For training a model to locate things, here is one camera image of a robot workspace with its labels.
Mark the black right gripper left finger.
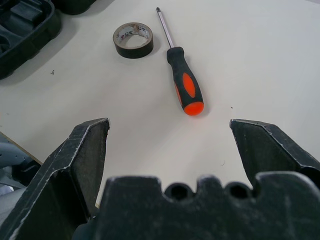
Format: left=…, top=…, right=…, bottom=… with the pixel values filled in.
left=0, top=117, right=111, bottom=240

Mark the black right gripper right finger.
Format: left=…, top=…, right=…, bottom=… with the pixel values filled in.
left=229, top=119, right=320, bottom=191

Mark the silver robot body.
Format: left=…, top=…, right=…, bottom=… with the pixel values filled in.
left=0, top=141, right=43, bottom=208

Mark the black tool case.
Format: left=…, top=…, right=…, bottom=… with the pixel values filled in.
left=0, top=0, right=97, bottom=81

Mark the dark brown tape roll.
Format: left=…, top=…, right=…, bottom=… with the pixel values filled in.
left=112, top=22, right=155, bottom=60

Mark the black orange long screwdriver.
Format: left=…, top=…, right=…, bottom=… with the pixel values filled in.
left=155, top=6, right=205, bottom=117

